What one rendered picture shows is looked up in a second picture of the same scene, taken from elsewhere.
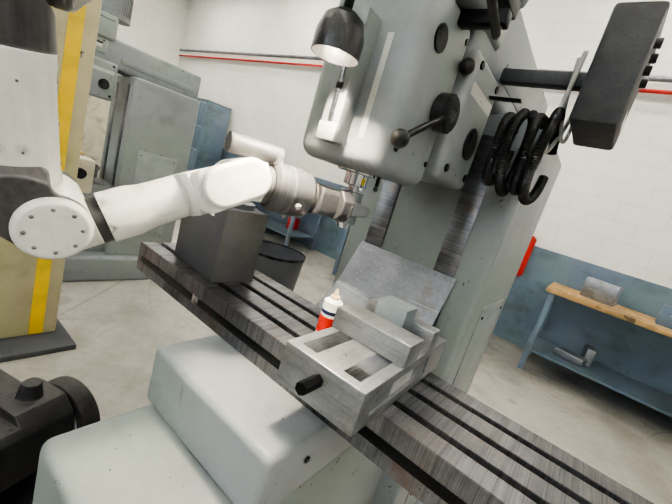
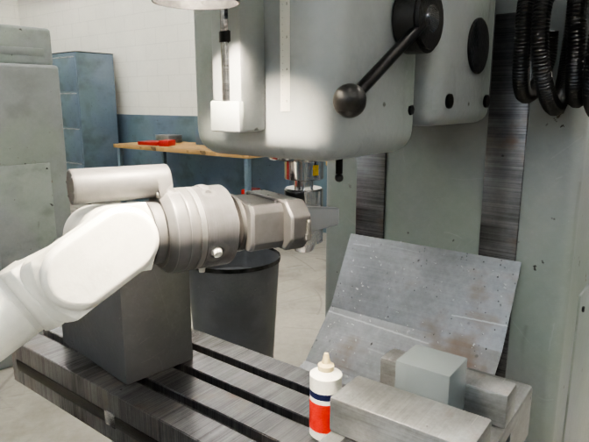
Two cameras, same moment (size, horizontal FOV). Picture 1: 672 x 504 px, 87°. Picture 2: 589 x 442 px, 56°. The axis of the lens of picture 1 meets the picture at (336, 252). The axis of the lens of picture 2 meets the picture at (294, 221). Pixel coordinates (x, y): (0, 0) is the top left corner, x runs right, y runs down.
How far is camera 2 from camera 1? 0.12 m
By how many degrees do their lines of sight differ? 4
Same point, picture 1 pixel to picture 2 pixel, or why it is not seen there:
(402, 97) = (335, 26)
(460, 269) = (523, 244)
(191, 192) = (29, 300)
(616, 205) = not seen: outside the picture
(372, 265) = (378, 270)
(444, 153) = (438, 80)
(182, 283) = (85, 395)
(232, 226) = (134, 288)
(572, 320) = not seen: outside the picture
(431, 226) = (455, 185)
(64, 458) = not seen: outside the picture
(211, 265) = (120, 357)
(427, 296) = (480, 302)
